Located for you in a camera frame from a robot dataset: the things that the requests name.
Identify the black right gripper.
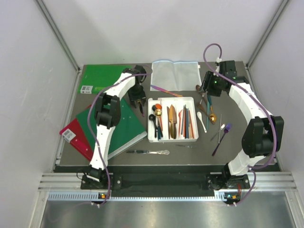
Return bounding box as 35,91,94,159
199,71,224,97

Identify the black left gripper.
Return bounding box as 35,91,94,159
127,84,146,106

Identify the iridescent knife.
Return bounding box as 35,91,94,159
150,85,183,97
139,104,145,117

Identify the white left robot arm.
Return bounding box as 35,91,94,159
90,65,148,171

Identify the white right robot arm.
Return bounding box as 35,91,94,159
196,58,284,188

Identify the black measuring spoon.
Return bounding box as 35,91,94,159
149,114,158,138

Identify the gold spoon in tray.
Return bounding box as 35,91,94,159
154,109,162,130

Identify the brown wooden spoon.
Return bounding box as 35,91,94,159
195,85,211,122

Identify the white ceramic spoon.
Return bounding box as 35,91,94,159
197,111,207,133

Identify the white cutlery tray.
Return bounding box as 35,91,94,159
148,97,199,143

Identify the orange chopstick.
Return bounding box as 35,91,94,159
187,108,194,139

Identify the clear mesh zip pouch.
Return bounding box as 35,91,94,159
151,60,202,91

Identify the silver chopstick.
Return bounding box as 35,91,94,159
218,114,222,144

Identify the copper knife in tray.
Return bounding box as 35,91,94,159
173,107,177,139

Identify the purple plastic fork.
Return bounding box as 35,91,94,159
211,123,232,157

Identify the light green plastic folder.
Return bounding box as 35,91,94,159
78,65,132,94

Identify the silver ornate butter knife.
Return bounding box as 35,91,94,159
127,150,170,155

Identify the small dark dessert fork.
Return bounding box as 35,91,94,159
175,144,197,149

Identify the magenta folder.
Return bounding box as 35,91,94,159
59,118,93,161

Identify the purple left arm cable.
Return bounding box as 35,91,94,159
87,65,153,207

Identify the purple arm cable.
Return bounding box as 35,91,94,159
203,43,278,207
87,65,153,207

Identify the dark green ring binder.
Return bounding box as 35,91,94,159
76,99,147,161

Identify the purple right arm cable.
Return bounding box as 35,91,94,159
203,43,278,207

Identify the teal handled gold spoon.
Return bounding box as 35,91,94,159
207,95,217,124

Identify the black mounting base plate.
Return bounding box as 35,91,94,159
80,172,251,190

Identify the aluminium frame rail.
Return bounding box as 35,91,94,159
34,0,80,71

